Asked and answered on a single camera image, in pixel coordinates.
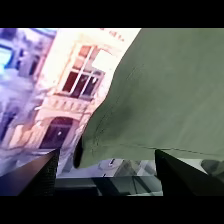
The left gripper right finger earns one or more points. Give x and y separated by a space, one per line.
181 178

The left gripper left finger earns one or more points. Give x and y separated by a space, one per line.
31 178

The olive green pants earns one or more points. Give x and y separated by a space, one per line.
166 96

